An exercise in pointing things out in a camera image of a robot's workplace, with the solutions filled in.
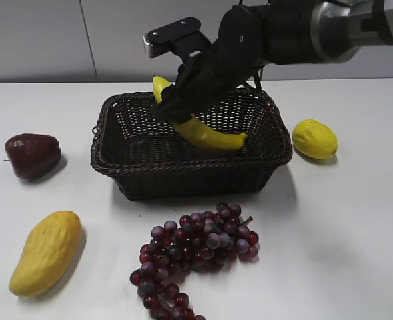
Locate dark red wax apple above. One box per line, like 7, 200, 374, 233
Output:
5, 133, 61, 179

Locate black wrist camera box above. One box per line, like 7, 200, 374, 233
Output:
143, 17, 211, 64

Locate purple plastic grape bunch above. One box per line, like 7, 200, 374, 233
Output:
129, 202, 259, 319

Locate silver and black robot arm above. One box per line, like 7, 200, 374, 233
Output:
143, 1, 393, 123

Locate yellow plastic lemon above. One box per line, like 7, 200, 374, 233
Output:
292, 119, 338, 159

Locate yellow plastic banana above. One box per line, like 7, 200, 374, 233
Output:
152, 75, 249, 154

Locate dark brown wicker basket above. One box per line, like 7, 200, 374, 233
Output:
91, 88, 292, 200

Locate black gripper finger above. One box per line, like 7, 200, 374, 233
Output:
152, 83, 200, 124

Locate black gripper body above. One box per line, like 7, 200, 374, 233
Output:
177, 5, 266, 110

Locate yellow plastic mango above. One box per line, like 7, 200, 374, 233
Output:
9, 211, 81, 297

